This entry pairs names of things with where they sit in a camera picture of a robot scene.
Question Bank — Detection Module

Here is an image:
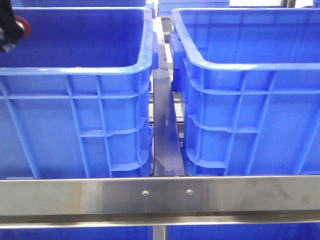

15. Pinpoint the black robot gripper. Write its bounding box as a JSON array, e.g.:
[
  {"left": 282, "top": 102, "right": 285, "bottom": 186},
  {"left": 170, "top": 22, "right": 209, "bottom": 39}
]
[{"left": 0, "top": 0, "right": 25, "bottom": 52}]

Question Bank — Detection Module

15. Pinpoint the red mushroom push button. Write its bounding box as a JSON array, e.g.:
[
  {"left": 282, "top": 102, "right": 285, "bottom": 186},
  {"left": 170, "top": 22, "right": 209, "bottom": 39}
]
[{"left": 14, "top": 15, "right": 32, "bottom": 38}]

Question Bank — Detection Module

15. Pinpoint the rear left blue crate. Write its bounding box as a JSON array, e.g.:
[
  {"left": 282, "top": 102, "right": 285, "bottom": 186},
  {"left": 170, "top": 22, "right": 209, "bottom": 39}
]
[{"left": 11, "top": 0, "right": 156, "bottom": 19}]

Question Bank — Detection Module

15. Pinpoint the left blue plastic crate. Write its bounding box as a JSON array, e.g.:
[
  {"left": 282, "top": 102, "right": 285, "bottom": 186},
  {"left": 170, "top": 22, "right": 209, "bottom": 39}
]
[{"left": 0, "top": 7, "right": 158, "bottom": 180}]

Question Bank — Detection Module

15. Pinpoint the blue plastic crate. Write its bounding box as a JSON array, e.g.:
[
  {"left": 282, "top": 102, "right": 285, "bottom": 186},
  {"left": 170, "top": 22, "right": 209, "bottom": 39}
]
[
  {"left": 0, "top": 7, "right": 158, "bottom": 180},
  {"left": 170, "top": 8, "right": 320, "bottom": 176}
]

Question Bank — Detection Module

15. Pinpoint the rear right blue crate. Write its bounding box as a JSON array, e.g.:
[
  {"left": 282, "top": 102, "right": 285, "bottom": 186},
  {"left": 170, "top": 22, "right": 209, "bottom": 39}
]
[{"left": 157, "top": 0, "right": 230, "bottom": 16}]

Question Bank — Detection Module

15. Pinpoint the steel centre divider bar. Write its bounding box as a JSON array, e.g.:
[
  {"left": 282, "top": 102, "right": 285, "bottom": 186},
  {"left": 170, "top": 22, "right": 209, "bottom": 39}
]
[{"left": 153, "top": 17, "right": 185, "bottom": 177}]

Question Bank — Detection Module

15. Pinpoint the lower left blue crate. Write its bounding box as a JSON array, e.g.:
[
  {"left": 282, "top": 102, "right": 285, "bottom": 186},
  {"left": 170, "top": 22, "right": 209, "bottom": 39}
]
[{"left": 0, "top": 226, "right": 153, "bottom": 240}]

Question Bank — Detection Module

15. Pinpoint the right blue plastic crate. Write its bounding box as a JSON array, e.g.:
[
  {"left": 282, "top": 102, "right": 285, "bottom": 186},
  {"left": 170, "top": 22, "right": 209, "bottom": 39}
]
[{"left": 170, "top": 8, "right": 320, "bottom": 176}]

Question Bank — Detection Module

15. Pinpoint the lower right blue crate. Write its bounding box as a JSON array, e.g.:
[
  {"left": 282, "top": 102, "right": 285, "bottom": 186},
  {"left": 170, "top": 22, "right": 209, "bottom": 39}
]
[{"left": 167, "top": 223, "right": 320, "bottom": 240}]

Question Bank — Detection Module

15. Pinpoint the left rail screw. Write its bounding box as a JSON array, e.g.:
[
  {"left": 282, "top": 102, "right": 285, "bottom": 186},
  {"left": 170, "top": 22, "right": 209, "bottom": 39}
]
[{"left": 141, "top": 190, "right": 149, "bottom": 196}]

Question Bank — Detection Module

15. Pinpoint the rail screw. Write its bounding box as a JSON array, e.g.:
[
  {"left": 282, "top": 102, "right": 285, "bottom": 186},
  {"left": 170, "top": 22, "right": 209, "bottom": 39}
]
[
  {"left": 141, "top": 190, "right": 149, "bottom": 196},
  {"left": 186, "top": 189, "right": 193, "bottom": 196}
]

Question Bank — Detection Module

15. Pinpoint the steel front rack rail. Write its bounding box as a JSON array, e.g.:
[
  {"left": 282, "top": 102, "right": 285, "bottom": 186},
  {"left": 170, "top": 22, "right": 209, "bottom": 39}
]
[{"left": 0, "top": 175, "right": 320, "bottom": 229}]

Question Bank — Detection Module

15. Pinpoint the right rail screw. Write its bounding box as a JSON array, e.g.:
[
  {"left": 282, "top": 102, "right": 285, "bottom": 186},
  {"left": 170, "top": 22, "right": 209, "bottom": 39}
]
[{"left": 186, "top": 189, "right": 193, "bottom": 196}]

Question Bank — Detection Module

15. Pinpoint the steel vertical rack post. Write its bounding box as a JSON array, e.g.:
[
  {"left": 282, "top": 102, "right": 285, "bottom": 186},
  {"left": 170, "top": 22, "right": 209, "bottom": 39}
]
[{"left": 152, "top": 225, "right": 167, "bottom": 240}]

